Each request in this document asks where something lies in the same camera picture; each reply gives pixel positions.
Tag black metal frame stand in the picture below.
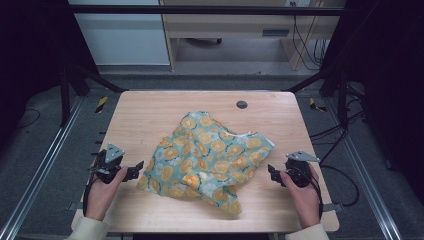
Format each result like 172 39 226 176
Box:
59 63 129 128
283 64 350 130

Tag right hand-held gripper black cable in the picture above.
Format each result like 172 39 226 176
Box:
293 165 325 219

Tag left hand-held gripper black cable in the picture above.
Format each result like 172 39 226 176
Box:
82 175 101 217

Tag black floor cables bundle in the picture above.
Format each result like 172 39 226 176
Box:
309 83 368 166

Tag white cabinet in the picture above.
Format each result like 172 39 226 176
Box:
68 0 171 66

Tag person's left hand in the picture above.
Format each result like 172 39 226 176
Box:
85 166 129 222

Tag black frame crossbar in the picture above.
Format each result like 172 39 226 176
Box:
66 4 346 16

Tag aluminium rail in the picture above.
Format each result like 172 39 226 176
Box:
324 98 404 240
0 96 85 240

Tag yellow-handled tool right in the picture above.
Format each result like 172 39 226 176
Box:
308 97 328 113

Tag hand-held gripper black cable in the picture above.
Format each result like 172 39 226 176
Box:
82 175 101 217
293 165 325 219

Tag yellow-handled tool left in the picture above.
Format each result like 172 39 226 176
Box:
95 96 109 114

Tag hanging black cables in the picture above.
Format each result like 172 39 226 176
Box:
289 1 331 72

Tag person's right hand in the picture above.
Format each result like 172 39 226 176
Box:
279 164 322 230

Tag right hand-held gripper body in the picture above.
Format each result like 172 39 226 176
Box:
284 150 321 188

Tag thin black floor cable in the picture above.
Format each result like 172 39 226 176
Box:
18 108 42 129

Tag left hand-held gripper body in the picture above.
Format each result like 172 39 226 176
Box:
89 143 126 184

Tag yellow-handled tool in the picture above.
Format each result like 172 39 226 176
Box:
308 97 328 113
95 96 109 114

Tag teal orange-print cloth bag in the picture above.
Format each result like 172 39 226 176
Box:
136 110 276 216

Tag light wooden desk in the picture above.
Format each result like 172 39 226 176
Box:
159 0 346 72

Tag black floor cable loop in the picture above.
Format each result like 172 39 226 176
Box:
319 164 361 208

